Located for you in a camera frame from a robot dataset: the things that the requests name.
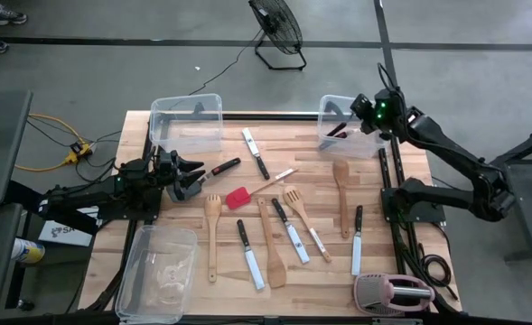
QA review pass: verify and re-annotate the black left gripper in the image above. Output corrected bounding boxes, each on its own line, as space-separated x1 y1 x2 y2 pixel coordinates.
154 148 207 194

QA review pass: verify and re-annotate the red silicone spatula wooden handle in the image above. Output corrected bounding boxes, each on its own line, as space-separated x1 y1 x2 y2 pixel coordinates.
225 167 300 211

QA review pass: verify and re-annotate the slotted wooden spoon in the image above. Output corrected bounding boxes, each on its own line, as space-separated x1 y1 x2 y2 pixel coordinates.
282 184 334 265

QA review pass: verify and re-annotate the clear plastic storage bin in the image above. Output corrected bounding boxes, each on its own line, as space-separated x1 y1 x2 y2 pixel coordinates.
149 93 225 156
317 93 390 161

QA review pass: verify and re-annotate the wooden spork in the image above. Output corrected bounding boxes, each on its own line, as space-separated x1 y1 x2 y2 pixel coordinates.
203 193 223 284

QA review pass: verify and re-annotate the plain wooden spoon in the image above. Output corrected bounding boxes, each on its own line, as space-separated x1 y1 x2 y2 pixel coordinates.
331 158 352 240

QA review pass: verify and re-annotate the large clear plastic bin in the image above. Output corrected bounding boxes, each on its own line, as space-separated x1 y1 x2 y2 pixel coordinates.
114 224 200 325

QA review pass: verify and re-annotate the yellow power splitter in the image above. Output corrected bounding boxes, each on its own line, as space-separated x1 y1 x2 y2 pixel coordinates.
64 140 94 167

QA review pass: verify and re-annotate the white printed paper box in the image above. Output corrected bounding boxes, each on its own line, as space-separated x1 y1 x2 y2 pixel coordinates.
37 205 103 248

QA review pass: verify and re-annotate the black diagonal brace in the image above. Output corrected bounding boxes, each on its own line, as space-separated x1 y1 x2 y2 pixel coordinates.
4 179 100 237

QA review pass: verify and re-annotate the black floor fan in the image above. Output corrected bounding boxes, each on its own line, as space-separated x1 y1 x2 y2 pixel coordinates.
247 0 309 72

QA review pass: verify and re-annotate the black metal stand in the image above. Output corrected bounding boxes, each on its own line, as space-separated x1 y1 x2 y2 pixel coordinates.
490 122 532 264

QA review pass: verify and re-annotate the yellow white spray can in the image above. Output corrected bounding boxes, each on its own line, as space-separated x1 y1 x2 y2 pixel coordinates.
11 237 47 265

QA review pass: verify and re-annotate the pink box grater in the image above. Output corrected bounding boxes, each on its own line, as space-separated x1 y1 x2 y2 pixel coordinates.
352 271 437 318

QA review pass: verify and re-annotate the dark grey side desk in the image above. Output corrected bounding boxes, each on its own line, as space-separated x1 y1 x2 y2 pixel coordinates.
0 88 34 320

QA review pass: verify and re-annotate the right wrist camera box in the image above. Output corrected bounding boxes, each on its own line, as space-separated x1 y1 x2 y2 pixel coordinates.
350 93 376 121

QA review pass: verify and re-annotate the black fan power cable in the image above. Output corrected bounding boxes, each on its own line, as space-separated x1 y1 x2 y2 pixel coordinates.
187 27 266 97

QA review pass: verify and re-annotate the yellow extension cable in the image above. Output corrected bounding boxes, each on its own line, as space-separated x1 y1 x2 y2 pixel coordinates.
0 82 96 174

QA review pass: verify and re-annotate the black coiled cable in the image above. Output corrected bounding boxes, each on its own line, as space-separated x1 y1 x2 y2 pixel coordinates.
416 243 460 302

